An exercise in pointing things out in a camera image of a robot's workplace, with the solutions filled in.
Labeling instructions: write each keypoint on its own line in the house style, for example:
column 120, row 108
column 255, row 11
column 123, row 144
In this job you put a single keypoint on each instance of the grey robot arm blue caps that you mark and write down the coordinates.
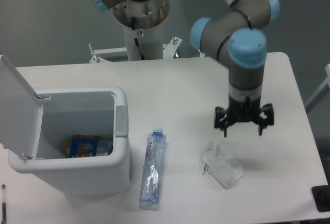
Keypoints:
column 236, row 41

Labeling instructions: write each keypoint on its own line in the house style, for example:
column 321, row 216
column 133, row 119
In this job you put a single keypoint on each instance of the white trash can open lid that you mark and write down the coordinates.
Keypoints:
column 37, row 127

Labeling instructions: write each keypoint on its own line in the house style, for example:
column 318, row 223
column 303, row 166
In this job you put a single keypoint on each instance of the white left pedestal bracket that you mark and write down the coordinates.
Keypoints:
column 110, row 55

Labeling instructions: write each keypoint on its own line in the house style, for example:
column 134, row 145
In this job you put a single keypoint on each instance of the slotted strip at left edge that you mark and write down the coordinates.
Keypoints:
column 4, row 210

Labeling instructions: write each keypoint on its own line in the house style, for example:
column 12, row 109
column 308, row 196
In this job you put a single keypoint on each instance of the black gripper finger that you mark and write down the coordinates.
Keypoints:
column 223, row 119
column 264, row 117

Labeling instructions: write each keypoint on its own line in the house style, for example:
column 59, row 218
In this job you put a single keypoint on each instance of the black device at table corner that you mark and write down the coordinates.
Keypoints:
column 321, row 197

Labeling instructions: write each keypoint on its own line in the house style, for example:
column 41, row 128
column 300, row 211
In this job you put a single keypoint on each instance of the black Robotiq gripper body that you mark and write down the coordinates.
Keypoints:
column 246, row 111

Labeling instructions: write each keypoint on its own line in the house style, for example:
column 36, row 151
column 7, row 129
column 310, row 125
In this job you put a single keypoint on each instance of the white plastic wrapper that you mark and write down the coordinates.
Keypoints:
column 221, row 165

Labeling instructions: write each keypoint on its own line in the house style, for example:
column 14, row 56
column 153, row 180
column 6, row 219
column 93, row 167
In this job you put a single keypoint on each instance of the white pedestal bracket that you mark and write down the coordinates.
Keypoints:
column 170, row 49
column 110, row 55

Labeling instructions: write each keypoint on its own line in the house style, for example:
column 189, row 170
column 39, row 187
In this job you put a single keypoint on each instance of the blue orange snack packet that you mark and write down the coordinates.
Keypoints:
column 89, row 146

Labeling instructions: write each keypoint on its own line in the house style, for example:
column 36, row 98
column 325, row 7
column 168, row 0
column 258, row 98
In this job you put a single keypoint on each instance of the white middle pedestal bracket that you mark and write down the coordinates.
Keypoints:
column 170, row 49

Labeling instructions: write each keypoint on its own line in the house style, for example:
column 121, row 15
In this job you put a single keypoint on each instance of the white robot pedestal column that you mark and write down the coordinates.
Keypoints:
column 142, row 24

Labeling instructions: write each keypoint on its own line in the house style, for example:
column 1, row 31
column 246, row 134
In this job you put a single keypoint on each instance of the clear crushed plastic water bottle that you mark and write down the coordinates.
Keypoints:
column 153, row 170

